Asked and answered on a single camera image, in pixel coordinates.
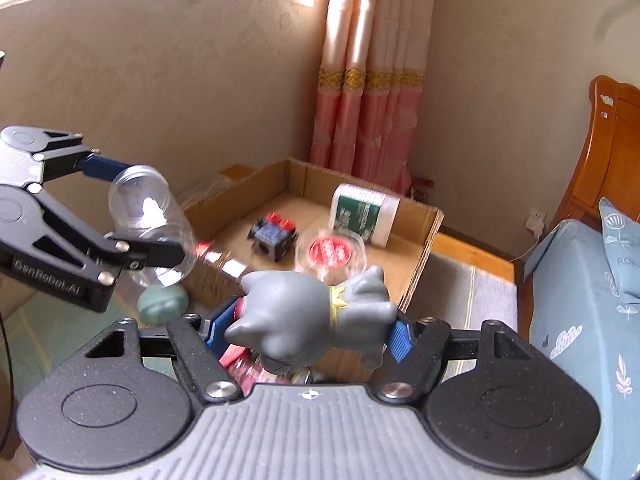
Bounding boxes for white green medicine bottle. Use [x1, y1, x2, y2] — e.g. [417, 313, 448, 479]
[329, 183, 400, 247]

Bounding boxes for grey green checked mat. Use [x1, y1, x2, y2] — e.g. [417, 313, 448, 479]
[1, 229, 518, 408]

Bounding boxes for wooden bed headboard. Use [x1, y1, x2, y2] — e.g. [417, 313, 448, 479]
[551, 75, 640, 230]

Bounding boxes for grey figurine toy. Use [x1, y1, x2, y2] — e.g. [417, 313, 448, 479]
[224, 266, 397, 374]

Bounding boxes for yellow bottle silver cap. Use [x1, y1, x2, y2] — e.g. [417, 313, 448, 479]
[195, 242, 248, 281]

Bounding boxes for mint green oval case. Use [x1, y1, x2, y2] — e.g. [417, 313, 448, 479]
[137, 284, 190, 326]

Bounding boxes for red toy train block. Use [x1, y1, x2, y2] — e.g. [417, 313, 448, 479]
[219, 344, 262, 394]

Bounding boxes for wall power socket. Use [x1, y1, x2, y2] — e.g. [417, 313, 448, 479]
[525, 208, 547, 240]

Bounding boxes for clear round box red label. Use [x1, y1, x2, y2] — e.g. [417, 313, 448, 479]
[294, 228, 368, 286]

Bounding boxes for black cable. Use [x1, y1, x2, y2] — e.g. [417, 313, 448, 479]
[0, 309, 16, 461]

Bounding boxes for black toy block red wheels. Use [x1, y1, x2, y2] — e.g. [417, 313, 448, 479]
[247, 211, 297, 262]

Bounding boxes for blue pillow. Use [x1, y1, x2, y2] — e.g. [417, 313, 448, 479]
[599, 197, 640, 304]

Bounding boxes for pink curtain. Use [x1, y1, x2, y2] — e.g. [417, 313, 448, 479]
[310, 0, 434, 194]

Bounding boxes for pink keychain charm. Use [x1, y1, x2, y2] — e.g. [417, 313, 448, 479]
[234, 351, 327, 396]

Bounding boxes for clear plastic jar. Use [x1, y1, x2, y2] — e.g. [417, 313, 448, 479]
[108, 165, 196, 287]

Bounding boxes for open cardboard box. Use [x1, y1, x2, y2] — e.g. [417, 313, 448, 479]
[177, 156, 446, 384]

